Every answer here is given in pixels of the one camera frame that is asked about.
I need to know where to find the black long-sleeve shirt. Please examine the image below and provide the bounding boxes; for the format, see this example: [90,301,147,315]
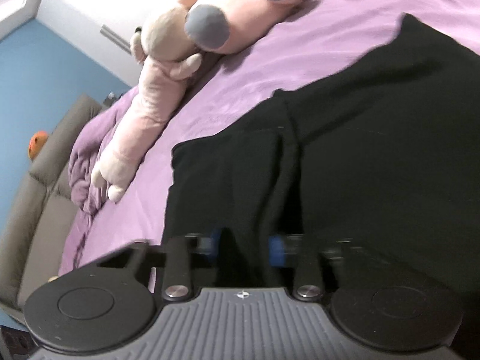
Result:
[160,12,480,360]

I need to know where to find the orange toy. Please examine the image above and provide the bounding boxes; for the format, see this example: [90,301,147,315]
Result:
[28,130,50,159]

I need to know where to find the long pink plush toy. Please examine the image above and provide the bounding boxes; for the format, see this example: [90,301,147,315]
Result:
[90,5,204,202]

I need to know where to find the crumpled purple blanket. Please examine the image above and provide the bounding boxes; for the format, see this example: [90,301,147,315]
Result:
[67,86,152,216]

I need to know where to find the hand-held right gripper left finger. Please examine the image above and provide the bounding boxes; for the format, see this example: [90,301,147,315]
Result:
[97,232,224,302]

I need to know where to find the bed with purple sheet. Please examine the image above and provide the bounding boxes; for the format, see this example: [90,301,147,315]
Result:
[58,0,480,276]

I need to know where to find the white wardrobe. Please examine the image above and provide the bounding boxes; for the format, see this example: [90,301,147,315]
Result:
[37,0,196,88]

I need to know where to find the grey sofa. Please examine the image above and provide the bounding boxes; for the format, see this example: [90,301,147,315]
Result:
[0,94,104,325]

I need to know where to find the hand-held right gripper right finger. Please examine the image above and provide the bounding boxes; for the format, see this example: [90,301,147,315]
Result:
[268,232,362,302]

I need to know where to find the pink plush toy grey spots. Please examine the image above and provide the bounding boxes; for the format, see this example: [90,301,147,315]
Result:
[183,0,305,55]

